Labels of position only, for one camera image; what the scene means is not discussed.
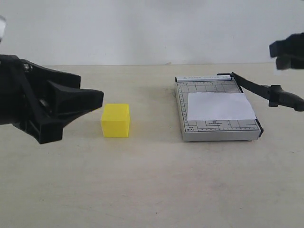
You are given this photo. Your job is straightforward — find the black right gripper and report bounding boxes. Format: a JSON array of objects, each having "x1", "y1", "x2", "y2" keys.
[{"x1": 269, "y1": 32, "x2": 304, "y2": 70}]

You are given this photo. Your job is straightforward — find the grey paper cutter base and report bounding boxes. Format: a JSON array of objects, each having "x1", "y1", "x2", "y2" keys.
[{"x1": 175, "y1": 73, "x2": 264, "y2": 142}]

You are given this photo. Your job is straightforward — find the yellow cube block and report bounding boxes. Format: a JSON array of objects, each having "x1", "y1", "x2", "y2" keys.
[{"x1": 101, "y1": 104, "x2": 131, "y2": 138}]

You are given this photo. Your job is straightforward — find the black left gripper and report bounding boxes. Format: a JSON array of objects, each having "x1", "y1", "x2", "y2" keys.
[{"x1": 0, "y1": 55, "x2": 104, "y2": 144}]

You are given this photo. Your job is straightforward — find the white paper sheet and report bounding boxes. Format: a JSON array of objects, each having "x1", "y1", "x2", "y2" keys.
[{"x1": 187, "y1": 92, "x2": 256, "y2": 121}]

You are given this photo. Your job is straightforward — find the black cutter blade arm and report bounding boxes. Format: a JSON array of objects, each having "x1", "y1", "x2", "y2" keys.
[{"x1": 217, "y1": 72, "x2": 304, "y2": 112}]

